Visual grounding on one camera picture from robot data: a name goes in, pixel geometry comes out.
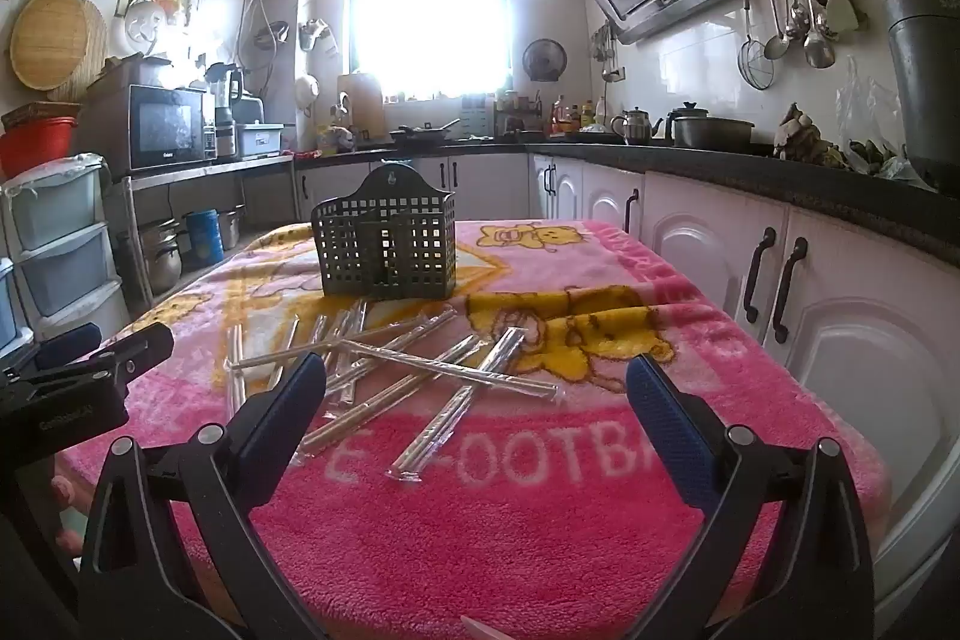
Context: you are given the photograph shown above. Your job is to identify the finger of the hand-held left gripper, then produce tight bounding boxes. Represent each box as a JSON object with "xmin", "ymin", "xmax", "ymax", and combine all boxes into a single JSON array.
[
  {"xmin": 0, "ymin": 320, "xmax": 175, "ymax": 390},
  {"xmin": 34, "ymin": 321, "xmax": 103, "ymax": 371}
]

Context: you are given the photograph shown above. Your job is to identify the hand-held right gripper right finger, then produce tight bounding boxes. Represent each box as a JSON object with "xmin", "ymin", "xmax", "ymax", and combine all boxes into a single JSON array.
[{"xmin": 627, "ymin": 353, "xmax": 876, "ymax": 640}]

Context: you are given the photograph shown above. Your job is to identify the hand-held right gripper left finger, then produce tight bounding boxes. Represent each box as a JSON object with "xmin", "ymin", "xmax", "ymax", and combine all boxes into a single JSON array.
[{"xmin": 77, "ymin": 351, "xmax": 331, "ymax": 640}]

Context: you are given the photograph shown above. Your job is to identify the group of chopstick pairs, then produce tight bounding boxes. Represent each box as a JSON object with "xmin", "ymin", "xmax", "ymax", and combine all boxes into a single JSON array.
[{"xmin": 225, "ymin": 299, "xmax": 560, "ymax": 483}]

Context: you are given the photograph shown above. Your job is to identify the dark green plastic utensil basket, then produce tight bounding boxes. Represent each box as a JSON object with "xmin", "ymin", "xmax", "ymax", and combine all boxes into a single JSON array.
[{"xmin": 311, "ymin": 164, "xmax": 458, "ymax": 300}]

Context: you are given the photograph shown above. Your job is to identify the small hanging utensils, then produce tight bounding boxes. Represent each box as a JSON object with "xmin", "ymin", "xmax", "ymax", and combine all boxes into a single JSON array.
[{"xmin": 590, "ymin": 21, "xmax": 620, "ymax": 82}]

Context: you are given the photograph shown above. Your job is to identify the row of hanging kitchen utensils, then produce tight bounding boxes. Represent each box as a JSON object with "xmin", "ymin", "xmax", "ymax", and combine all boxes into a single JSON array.
[{"xmin": 763, "ymin": 0, "xmax": 871, "ymax": 71}]

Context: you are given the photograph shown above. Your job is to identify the person's left hand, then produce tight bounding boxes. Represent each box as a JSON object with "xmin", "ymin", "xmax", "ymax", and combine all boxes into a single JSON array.
[{"xmin": 51, "ymin": 473, "xmax": 85, "ymax": 556}]

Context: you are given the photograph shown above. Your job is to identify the stack of steel pots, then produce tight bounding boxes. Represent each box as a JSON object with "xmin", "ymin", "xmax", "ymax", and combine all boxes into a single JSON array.
[{"xmin": 137, "ymin": 218, "xmax": 190, "ymax": 295}]

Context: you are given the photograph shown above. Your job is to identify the blue can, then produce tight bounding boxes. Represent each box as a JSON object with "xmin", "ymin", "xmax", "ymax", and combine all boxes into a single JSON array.
[{"xmin": 184, "ymin": 209, "xmax": 224, "ymax": 268}]

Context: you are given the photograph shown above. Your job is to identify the plastic drawer unit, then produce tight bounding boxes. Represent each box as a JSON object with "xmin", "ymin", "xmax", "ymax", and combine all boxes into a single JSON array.
[{"xmin": 0, "ymin": 152, "xmax": 130, "ymax": 352}]

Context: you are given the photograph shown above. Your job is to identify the small steel pot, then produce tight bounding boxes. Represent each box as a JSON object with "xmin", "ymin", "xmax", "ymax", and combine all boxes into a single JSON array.
[{"xmin": 216, "ymin": 205, "xmax": 248, "ymax": 253}]

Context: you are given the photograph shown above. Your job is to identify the kitchen shelf unit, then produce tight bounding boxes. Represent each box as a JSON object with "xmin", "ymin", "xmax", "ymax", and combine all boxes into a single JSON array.
[{"xmin": 105, "ymin": 154, "xmax": 297, "ymax": 311}]

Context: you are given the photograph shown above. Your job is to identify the red plastic basin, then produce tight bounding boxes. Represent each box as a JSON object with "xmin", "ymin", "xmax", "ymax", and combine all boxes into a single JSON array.
[{"xmin": 0, "ymin": 117, "xmax": 80, "ymax": 180}]

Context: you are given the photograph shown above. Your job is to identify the pink printed blanket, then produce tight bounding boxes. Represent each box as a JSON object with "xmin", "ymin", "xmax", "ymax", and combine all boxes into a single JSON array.
[{"xmin": 56, "ymin": 218, "xmax": 893, "ymax": 640}]

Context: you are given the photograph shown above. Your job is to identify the black microwave oven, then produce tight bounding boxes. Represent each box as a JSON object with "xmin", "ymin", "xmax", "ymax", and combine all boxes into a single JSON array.
[{"xmin": 124, "ymin": 83, "xmax": 218, "ymax": 174}]

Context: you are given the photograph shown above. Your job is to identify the wicker basket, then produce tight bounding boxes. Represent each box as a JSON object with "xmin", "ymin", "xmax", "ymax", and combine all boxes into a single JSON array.
[{"xmin": 0, "ymin": 101, "xmax": 82, "ymax": 133}]

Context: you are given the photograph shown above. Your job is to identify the grey plastic box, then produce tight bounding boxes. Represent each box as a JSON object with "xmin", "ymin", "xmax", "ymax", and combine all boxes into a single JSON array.
[{"xmin": 235, "ymin": 121, "xmax": 286, "ymax": 159}]

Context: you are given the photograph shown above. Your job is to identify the black kitchen countertop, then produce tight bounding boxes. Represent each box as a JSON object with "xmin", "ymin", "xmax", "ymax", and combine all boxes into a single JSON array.
[{"xmin": 294, "ymin": 134, "xmax": 960, "ymax": 270}]

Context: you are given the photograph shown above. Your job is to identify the brown cardboard box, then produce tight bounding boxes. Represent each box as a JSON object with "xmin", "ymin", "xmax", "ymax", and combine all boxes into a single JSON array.
[{"xmin": 81, "ymin": 53, "xmax": 175, "ymax": 103}]

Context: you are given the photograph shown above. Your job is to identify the blender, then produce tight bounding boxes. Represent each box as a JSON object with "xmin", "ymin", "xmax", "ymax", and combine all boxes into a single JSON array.
[{"xmin": 205, "ymin": 61, "xmax": 245, "ymax": 161}]

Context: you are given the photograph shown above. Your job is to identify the metal cooking pot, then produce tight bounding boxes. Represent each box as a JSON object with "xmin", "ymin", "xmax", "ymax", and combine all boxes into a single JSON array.
[{"xmin": 673, "ymin": 117, "xmax": 756, "ymax": 151}]

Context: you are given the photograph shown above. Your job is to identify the steel kettle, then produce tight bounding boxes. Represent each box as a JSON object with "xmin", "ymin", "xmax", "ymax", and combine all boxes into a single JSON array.
[{"xmin": 610, "ymin": 106, "xmax": 666, "ymax": 146}]

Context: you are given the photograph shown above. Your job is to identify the woven bamboo tray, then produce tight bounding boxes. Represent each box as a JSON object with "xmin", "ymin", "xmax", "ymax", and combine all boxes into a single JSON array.
[{"xmin": 45, "ymin": 0, "xmax": 111, "ymax": 103}]

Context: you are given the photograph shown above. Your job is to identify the dark lidded jug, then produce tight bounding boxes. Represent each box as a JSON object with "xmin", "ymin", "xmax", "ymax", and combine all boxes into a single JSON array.
[{"xmin": 666, "ymin": 101, "xmax": 710, "ymax": 148}]

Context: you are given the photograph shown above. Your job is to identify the round bamboo board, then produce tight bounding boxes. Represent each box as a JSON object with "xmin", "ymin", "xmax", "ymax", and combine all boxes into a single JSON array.
[{"xmin": 10, "ymin": 0, "xmax": 95, "ymax": 90}]

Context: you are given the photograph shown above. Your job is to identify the black frying pan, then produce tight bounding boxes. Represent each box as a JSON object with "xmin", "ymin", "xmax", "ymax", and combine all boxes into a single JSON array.
[{"xmin": 388, "ymin": 117, "xmax": 463, "ymax": 146}]

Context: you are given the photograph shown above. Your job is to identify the dried garlic bunch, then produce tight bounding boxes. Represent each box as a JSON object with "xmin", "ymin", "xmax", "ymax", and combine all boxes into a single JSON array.
[{"xmin": 772, "ymin": 102, "xmax": 850, "ymax": 167}]

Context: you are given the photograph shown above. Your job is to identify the cluster of condiment bottles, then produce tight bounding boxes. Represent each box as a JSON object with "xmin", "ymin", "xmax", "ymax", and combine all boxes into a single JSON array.
[{"xmin": 550, "ymin": 94, "xmax": 610, "ymax": 135}]

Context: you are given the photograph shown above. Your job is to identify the small white fan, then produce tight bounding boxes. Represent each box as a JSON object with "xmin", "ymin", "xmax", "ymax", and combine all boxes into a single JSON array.
[{"xmin": 111, "ymin": 0, "xmax": 169, "ymax": 60}]

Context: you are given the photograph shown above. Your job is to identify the dish rack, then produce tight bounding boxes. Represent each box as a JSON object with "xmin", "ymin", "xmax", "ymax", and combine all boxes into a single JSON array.
[{"xmin": 495, "ymin": 89, "xmax": 547, "ymax": 137}]

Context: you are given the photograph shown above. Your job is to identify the green leaf bundles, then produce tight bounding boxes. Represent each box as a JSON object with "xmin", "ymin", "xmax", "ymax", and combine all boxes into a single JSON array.
[{"xmin": 846, "ymin": 137, "xmax": 935, "ymax": 187}]

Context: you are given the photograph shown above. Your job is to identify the small spice drawer rack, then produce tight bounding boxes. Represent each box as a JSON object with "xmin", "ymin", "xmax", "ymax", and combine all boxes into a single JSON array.
[{"xmin": 460, "ymin": 92, "xmax": 497, "ymax": 139}]

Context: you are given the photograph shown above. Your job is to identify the clear plastic bag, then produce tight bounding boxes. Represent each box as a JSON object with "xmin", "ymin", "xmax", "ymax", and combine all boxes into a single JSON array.
[{"xmin": 835, "ymin": 55, "xmax": 905, "ymax": 161}]

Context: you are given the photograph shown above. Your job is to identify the small black round fan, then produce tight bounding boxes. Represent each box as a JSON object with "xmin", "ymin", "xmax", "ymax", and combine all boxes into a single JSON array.
[{"xmin": 522, "ymin": 38, "xmax": 568, "ymax": 83}]

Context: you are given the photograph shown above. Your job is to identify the grey cylindrical appliance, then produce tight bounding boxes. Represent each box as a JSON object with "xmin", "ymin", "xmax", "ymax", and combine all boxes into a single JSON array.
[{"xmin": 883, "ymin": 0, "xmax": 960, "ymax": 196}]

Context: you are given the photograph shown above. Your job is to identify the kitchen window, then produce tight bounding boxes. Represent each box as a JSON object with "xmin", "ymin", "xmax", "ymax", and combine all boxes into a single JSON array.
[{"xmin": 349, "ymin": 0, "xmax": 512, "ymax": 103}]

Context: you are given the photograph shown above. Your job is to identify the water heater hoses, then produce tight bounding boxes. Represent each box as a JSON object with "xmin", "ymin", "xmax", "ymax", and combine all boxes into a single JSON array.
[{"xmin": 238, "ymin": 0, "xmax": 292, "ymax": 90}]

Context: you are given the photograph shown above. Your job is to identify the green wall holder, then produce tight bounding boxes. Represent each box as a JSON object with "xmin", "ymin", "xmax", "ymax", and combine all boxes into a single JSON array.
[{"xmin": 298, "ymin": 19, "xmax": 340, "ymax": 55}]

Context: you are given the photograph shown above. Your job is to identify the wire skimmer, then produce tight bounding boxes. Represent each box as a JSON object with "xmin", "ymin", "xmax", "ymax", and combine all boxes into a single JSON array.
[{"xmin": 737, "ymin": 0, "xmax": 777, "ymax": 90}]

